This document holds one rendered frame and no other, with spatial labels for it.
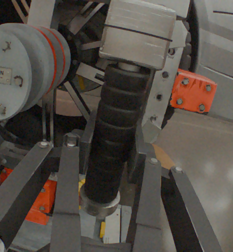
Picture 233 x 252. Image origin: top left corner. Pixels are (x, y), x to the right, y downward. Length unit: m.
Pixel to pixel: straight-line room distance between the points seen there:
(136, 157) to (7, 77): 0.19
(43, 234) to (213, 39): 0.90
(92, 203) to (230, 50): 0.63
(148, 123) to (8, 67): 0.27
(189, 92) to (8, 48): 0.31
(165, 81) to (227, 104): 0.40
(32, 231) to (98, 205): 0.65
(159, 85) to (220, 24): 0.38
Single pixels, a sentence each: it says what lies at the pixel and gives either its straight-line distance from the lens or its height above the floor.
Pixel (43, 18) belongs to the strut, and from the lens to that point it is 0.41.
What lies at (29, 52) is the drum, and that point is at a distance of 0.26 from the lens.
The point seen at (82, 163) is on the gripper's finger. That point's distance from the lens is 0.16.
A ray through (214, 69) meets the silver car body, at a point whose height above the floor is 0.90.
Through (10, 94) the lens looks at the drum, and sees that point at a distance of 0.27.
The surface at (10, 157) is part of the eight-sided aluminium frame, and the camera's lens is 0.52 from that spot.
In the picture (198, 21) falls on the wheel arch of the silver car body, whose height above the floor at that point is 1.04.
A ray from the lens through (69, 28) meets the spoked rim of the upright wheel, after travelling 0.49.
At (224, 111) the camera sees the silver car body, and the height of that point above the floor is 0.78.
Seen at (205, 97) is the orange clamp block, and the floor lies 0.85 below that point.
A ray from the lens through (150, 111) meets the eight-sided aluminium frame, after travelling 0.40.
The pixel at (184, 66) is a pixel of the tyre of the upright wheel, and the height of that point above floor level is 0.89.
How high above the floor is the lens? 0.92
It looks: 23 degrees down
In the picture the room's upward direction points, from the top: 13 degrees clockwise
